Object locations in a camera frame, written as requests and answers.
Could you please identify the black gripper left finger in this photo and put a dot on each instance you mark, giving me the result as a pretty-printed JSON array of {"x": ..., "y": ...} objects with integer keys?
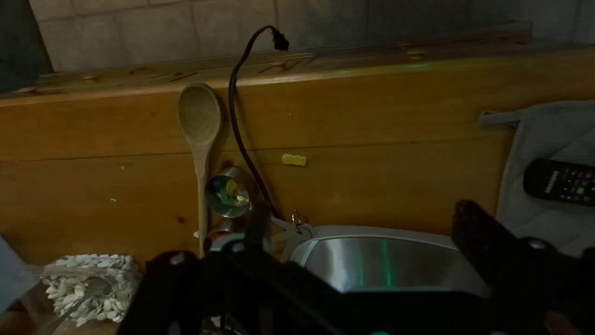
[{"x": 205, "y": 298}]

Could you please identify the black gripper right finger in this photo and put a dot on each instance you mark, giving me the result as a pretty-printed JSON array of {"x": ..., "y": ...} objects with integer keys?
[{"x": 532, "y": 285}]

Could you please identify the small items on counter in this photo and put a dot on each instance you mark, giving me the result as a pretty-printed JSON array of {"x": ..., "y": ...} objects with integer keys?
[{"x": 199, "y": 114}]

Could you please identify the black remote control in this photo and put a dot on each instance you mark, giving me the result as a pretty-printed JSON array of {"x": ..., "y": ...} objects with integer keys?
[{"x": 558, "y": 181}]

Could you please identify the patterned white cloth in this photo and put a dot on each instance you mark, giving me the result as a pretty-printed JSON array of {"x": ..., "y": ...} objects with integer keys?
[{"x": 62, "y": 290}]

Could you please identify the grey pot holder cloth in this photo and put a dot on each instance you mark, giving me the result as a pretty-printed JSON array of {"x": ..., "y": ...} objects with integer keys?
[{"x": 545, "y": 130}]

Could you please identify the silver toaster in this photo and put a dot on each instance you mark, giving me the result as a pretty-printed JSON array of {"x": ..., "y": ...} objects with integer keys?
[{"x": 372, "y": 261}]

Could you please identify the small yellow piece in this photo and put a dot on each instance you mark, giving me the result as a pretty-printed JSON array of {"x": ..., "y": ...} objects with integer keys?
[{"x": 294, "y": 160}]

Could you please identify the grey door mat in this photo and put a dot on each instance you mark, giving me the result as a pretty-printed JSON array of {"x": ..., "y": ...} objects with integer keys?
[{"x": 19, "y": 43}]

